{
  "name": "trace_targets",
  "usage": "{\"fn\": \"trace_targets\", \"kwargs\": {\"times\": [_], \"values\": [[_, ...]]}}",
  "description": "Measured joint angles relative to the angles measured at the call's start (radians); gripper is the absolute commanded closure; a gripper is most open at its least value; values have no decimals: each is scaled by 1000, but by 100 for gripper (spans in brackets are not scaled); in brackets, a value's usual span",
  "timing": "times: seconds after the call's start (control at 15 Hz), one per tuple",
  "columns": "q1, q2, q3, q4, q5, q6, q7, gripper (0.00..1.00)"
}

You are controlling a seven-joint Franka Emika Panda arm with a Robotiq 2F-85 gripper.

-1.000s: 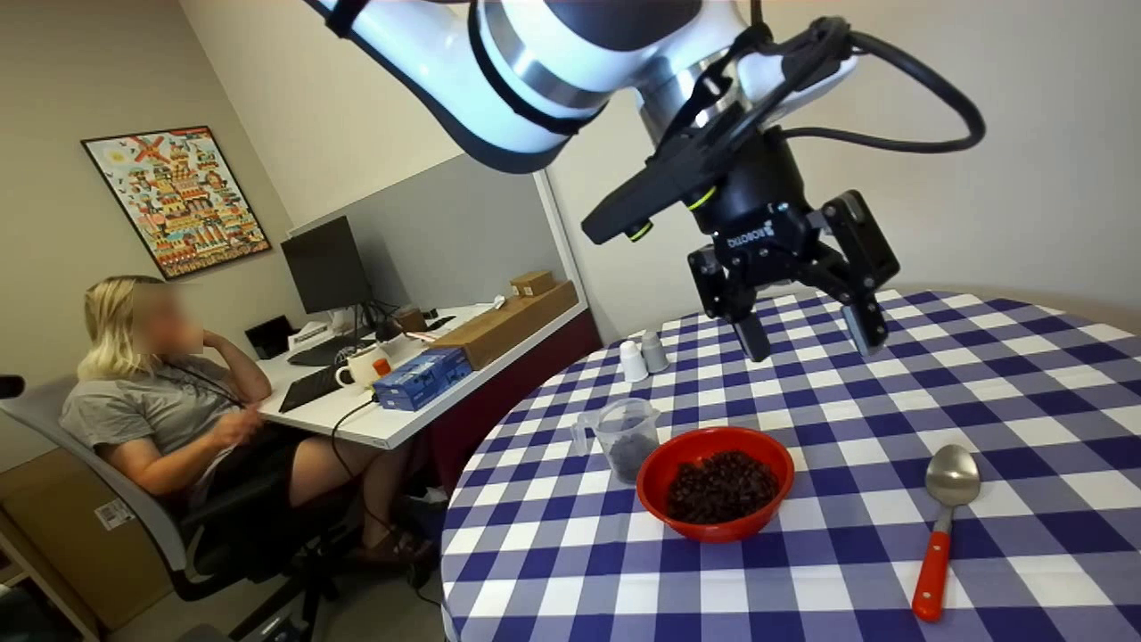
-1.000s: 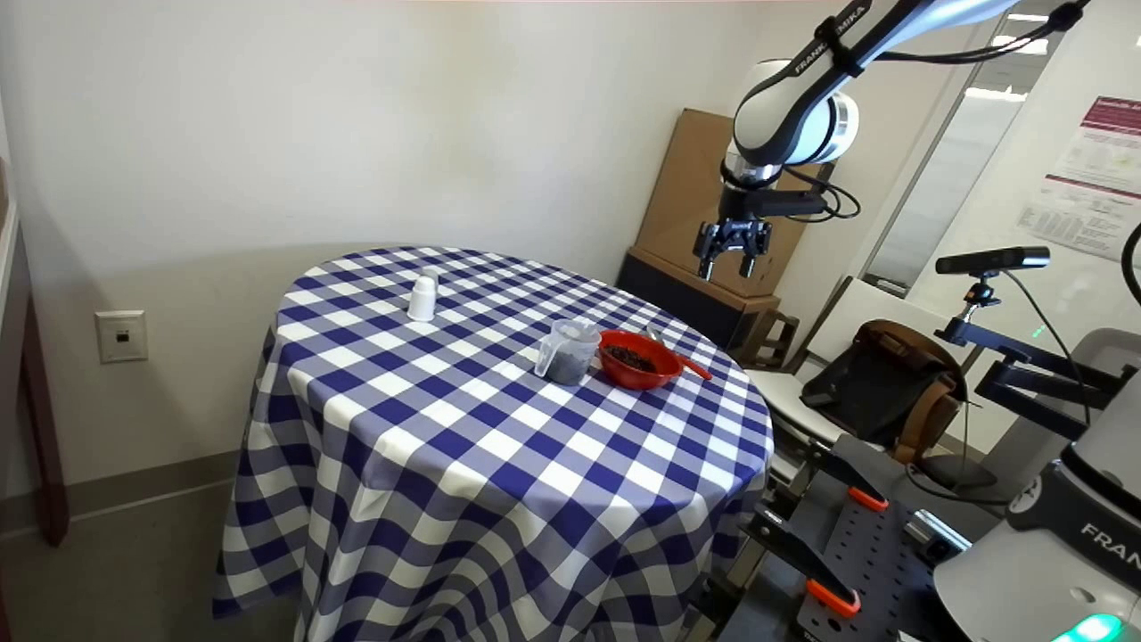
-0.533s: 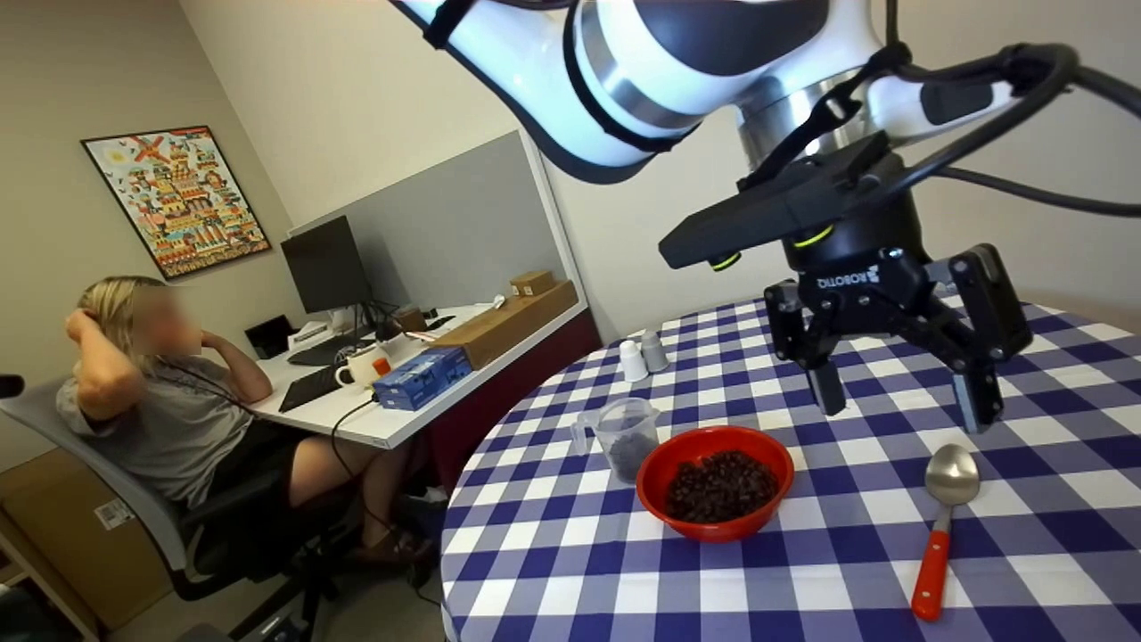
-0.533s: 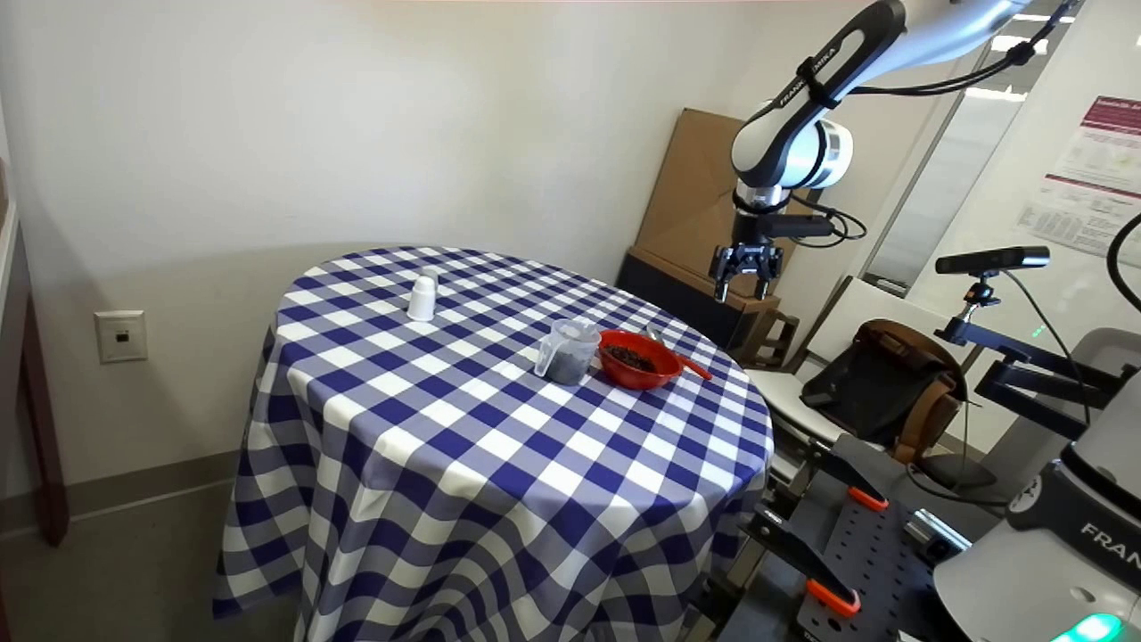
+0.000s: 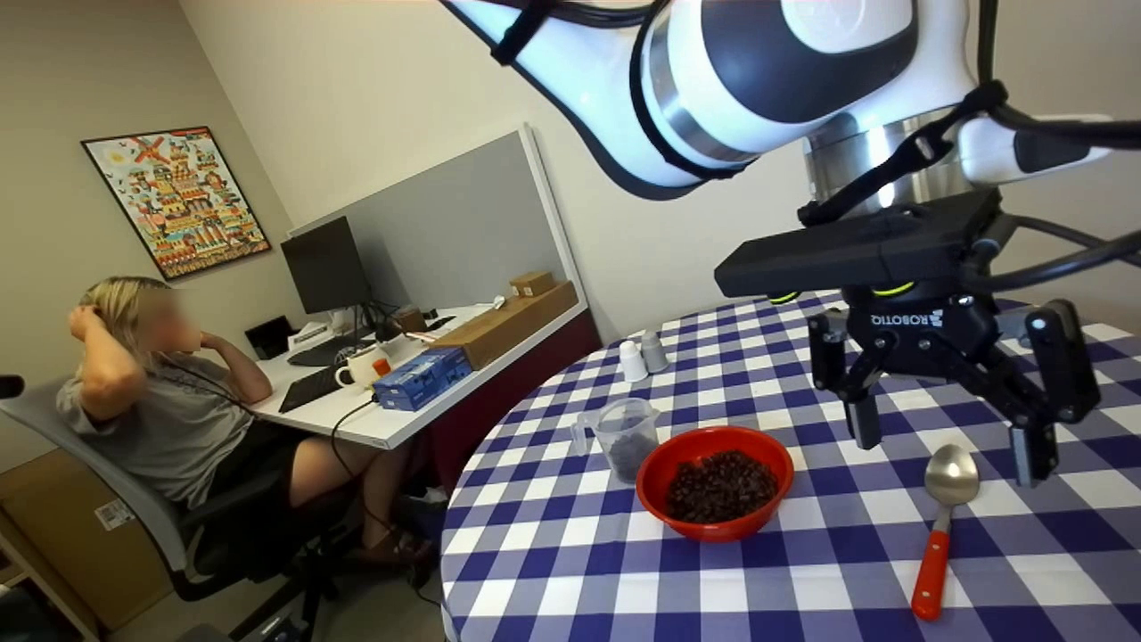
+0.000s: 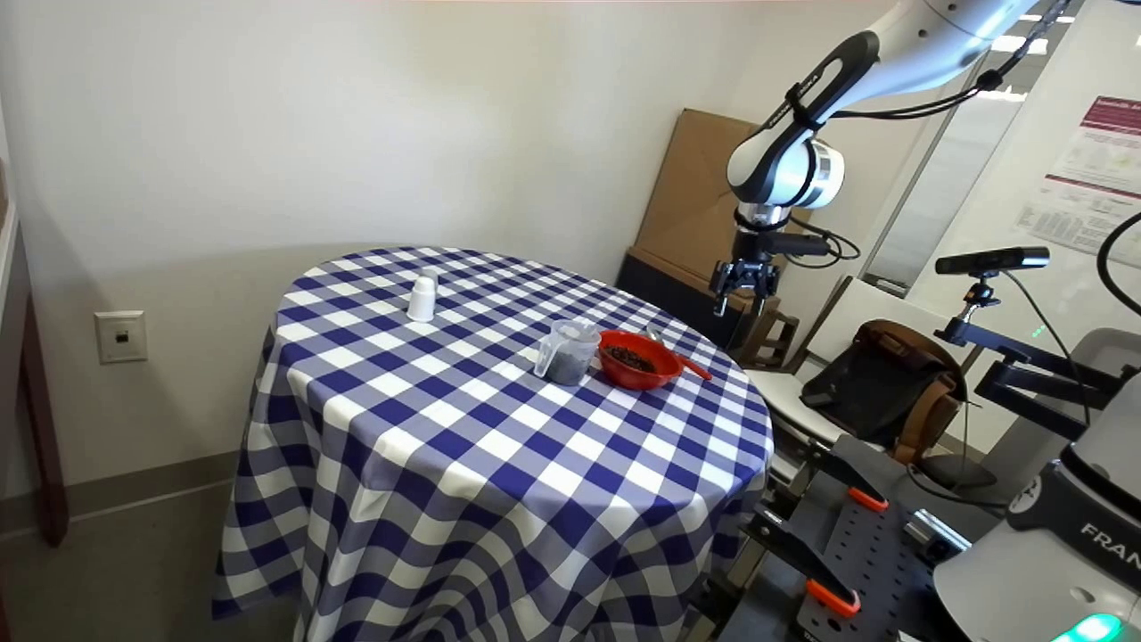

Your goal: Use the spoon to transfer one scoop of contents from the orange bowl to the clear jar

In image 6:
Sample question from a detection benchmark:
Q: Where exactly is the wall poster with red header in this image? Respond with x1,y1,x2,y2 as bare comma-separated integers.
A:
1016,93,1141,268

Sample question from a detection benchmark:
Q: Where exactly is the tall glass panel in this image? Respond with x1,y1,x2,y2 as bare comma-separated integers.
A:
858,0,1082,300

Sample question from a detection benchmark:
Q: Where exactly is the reddish brown wooden frame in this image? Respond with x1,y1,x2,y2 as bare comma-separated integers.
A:
0,164,70,548

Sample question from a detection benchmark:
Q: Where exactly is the black box under cardboard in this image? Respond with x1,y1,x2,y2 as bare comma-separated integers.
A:
614,253,801,369

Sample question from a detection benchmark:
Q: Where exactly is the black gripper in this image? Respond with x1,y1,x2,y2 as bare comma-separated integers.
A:
709,223,783,319

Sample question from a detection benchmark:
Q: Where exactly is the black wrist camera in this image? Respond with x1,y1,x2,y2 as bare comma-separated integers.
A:
761,229,836,261

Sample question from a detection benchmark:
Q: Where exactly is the brown cardboard box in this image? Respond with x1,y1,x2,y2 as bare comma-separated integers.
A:
627,105,764,297

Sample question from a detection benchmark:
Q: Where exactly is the blue white checkered tablecloth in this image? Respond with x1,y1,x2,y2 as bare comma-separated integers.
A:
209,242,776,642

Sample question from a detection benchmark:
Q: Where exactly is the orange handled black clamp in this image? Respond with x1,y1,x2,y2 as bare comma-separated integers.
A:
818,437,894,515
744,506,867,624

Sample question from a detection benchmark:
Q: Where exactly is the orange bowl with dark contents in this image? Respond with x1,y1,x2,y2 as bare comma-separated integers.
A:
595,326,693,395

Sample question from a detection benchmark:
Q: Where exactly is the black camera bar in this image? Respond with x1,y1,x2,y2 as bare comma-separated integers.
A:
930,242,1056,279

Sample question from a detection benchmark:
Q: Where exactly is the white wall outlet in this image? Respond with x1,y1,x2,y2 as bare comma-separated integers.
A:
94,305,151,367

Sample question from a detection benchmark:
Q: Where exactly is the small white bottle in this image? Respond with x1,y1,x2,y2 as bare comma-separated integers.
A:
402,268,441,326

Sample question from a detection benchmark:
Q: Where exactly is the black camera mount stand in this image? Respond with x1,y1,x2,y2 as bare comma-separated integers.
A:
944,273,1133,443

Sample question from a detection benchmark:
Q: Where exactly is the clear plastic cup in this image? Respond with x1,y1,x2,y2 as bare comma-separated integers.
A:
534,318,604,389

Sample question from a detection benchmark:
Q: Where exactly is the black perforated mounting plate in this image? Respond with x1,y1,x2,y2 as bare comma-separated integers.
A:
709,468,957,642

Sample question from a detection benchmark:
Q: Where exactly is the white Franka robot base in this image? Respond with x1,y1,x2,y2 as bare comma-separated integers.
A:
930,325,1141,642

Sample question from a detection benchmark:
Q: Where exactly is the white curved panel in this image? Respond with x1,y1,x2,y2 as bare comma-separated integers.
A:
748,367,838,448

